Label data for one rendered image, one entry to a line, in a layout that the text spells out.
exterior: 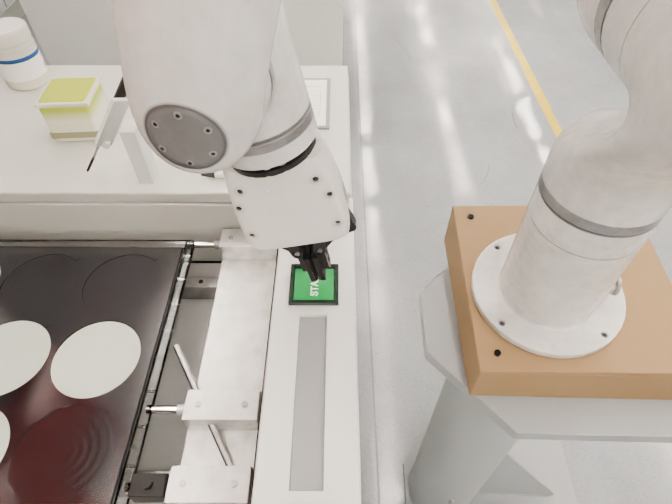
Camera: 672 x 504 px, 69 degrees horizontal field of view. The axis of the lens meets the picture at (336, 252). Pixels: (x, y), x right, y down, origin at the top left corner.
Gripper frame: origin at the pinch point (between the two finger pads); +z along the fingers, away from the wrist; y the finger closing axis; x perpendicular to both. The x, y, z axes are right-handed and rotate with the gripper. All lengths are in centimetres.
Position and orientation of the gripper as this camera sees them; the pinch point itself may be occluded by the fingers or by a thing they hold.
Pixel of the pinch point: (314, 259)
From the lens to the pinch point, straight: 52.6
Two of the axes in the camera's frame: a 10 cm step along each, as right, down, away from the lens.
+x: 0.0, -7.5, 6.6
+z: 2.1, 6.4, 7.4
